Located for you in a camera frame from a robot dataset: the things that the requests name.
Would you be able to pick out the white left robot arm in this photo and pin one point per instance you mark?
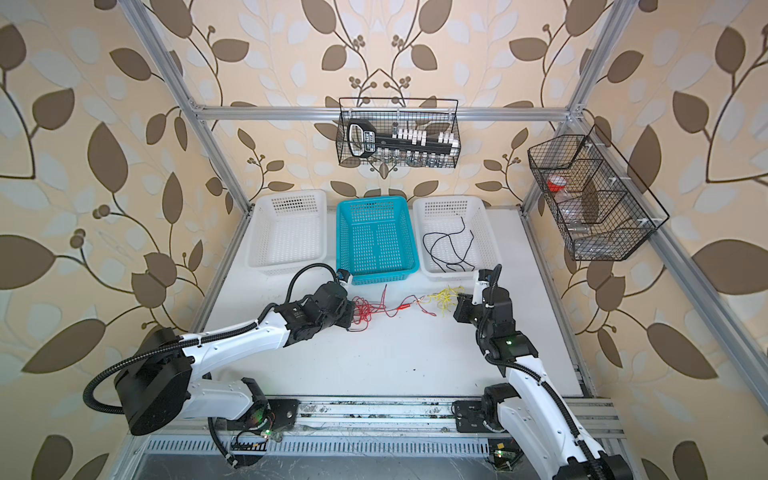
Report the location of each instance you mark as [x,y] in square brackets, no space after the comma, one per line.
[169,376]

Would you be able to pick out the black tool in basket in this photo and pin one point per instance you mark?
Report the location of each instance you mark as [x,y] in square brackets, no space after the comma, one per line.
[364,140]

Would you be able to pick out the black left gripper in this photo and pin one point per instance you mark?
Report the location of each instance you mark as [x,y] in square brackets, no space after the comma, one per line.
[348,314]

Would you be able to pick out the red object in basket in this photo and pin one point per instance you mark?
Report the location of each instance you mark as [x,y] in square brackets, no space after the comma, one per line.
[556,183]

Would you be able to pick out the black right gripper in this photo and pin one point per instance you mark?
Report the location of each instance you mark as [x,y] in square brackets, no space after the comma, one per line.
[466,304]

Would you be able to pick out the teal plastic basket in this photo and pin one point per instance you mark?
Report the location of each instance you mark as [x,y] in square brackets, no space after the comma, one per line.
[375,241]

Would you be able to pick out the black wire basket wall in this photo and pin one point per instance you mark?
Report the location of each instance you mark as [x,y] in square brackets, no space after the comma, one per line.
[432,114]
[607,210]

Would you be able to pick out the black wire basket back wall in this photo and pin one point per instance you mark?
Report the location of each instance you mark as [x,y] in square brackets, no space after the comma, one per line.
[432,114]

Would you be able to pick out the black wire basket right wall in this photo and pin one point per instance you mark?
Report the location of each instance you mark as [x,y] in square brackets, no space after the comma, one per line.
[607,210]

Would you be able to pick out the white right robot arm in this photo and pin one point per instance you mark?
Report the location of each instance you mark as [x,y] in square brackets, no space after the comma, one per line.
[526,405]

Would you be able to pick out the white plastic basket left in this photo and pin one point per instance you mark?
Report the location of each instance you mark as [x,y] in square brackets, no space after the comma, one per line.
[287,231]

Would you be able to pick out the white plastic basket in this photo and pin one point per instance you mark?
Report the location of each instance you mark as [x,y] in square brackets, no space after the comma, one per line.
[287,231]
[454,237]

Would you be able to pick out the metal base rail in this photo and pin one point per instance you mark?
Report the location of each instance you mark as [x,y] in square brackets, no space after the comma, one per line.
[375,427]

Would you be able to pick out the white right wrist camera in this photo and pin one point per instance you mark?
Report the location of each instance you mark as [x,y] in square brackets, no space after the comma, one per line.
[486,278]

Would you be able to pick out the white plastic basket right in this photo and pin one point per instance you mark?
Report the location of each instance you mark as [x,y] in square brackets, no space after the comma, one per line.
[454,237]

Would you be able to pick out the aluminium frame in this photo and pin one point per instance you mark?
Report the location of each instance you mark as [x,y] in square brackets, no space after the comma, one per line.
[662,279]

